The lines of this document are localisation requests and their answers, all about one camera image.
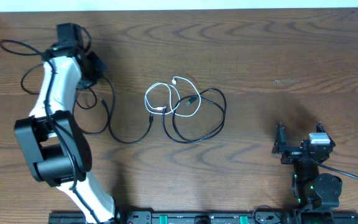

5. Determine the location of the thin black cable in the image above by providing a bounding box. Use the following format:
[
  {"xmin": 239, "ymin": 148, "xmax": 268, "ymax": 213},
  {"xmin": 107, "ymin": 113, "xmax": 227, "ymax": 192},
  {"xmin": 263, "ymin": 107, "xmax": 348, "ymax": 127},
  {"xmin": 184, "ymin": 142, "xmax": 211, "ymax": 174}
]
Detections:
[{"xmin": 21, "ymin": 63, "xmax": 154, "ymax": 144}]

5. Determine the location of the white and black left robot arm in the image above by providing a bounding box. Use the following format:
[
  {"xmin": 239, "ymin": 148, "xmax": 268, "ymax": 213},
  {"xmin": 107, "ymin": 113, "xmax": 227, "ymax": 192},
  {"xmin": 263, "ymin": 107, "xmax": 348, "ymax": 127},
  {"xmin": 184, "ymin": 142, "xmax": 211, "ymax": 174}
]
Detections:
[{"xmin": 14, "ymin": 40, "xmax": 120, "ymax": 223}]

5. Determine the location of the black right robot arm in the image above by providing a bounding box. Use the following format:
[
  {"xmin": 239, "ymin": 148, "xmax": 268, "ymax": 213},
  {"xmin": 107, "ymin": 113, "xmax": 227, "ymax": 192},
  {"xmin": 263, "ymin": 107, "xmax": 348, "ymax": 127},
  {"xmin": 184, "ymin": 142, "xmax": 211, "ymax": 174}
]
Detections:
[{"xmin": 272, "ymin": 123, "xmax": 342, "ymax": 224}]

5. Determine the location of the white usb cable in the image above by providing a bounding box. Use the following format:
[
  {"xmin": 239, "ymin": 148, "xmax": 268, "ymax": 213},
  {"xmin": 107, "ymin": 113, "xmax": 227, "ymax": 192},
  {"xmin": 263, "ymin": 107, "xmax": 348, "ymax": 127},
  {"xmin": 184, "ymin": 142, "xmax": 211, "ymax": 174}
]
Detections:
[{"xmin": 144, "ymin": 76, "xmax": 202, "ymax": 118}]

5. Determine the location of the black usb cable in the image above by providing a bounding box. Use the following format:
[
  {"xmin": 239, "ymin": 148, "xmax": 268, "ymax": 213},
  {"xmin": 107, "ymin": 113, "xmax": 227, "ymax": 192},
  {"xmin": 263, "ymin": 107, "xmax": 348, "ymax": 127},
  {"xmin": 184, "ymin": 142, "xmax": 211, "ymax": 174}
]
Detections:
[{"xmin": 161, "ymin": 88, "xmax": 227, "ymax": 144}]

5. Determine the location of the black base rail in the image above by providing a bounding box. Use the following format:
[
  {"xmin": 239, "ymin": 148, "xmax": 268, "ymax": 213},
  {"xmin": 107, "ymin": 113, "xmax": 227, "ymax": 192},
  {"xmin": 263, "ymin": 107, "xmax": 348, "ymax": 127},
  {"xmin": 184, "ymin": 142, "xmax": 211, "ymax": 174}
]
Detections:
[{"xmin": 47, "ymin": 211, "xmax": 358, "ymax": 224}]

